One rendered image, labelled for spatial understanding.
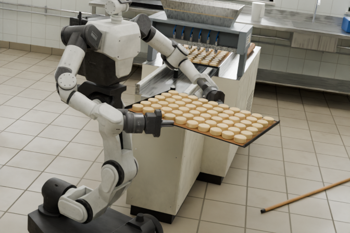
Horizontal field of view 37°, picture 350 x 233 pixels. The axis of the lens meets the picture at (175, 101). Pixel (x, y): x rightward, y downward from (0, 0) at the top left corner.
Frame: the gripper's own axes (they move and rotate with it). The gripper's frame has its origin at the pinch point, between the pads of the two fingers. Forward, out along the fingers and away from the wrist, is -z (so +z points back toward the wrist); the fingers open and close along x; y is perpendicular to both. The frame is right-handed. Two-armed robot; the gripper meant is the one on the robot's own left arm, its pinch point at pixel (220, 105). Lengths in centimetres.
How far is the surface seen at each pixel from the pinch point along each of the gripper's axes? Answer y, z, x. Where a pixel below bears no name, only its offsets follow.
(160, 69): -8, 97, -10
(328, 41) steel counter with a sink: 229, 292, -24
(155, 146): -16, 57, -47
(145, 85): -23, 71, -13
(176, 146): -5, 51, -44
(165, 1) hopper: -1, 131, 31
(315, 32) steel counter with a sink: 207, 287, -14
